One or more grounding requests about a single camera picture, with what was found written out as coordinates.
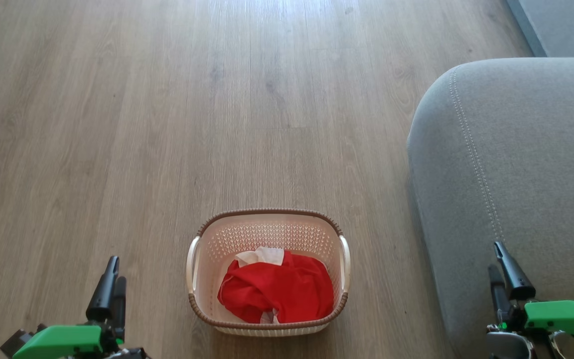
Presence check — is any red cloth garment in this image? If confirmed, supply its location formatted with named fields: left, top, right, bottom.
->
left=217, top=247, right=335, bottom=325

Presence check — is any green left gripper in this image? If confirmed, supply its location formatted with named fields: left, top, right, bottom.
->
left=0, top=256, right=147, bottom=359

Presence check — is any beige perforated laundry basket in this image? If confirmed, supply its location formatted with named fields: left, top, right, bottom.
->
left=186, top=208, right=351, bottom=337

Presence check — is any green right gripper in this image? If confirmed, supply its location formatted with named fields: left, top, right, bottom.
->
left=488, top=242, right=574, bottom=351

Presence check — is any grey fabric sofa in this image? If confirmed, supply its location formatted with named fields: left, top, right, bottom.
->
left=407, top=0, right=574, bottom=359

